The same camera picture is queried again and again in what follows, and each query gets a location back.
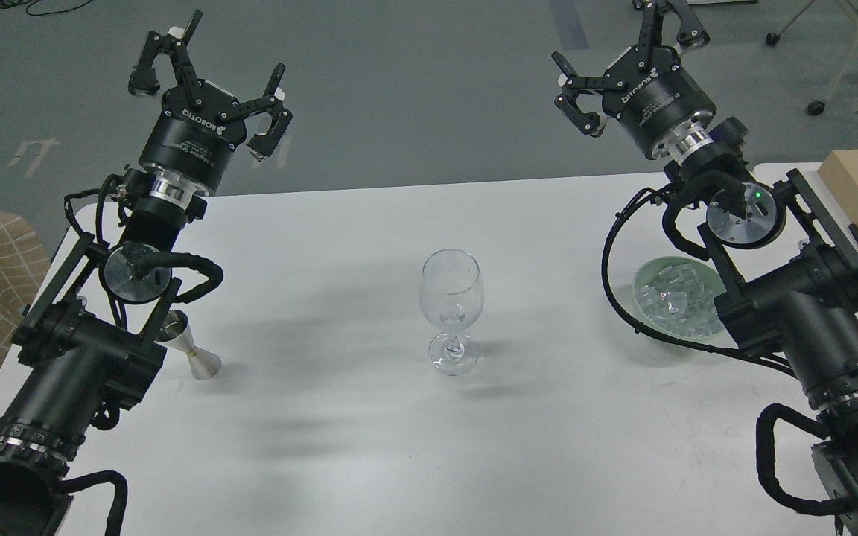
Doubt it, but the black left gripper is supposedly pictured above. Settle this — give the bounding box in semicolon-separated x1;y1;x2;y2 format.
128;10;293;197

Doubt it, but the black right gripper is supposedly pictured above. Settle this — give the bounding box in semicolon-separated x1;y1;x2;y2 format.
551;0;717;160

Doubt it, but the steel cocktail jigger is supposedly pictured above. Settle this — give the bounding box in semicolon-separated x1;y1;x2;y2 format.
156;310;222;381

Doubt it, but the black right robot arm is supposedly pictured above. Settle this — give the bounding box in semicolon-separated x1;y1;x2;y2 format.
552;1;858;535

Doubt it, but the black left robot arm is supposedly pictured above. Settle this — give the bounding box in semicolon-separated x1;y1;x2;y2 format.
0;10;293;535

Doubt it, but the green bowl of ice cubes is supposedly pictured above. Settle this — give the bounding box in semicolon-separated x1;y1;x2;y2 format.
631;257;726;343

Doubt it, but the clear wine glass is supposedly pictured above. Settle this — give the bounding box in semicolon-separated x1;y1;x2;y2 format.
419;249;486;377

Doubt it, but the office chair with wheels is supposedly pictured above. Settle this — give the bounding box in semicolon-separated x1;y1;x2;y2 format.
765;0;858;116

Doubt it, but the black floor cable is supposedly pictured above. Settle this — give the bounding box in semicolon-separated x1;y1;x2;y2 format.
0;0;95;32

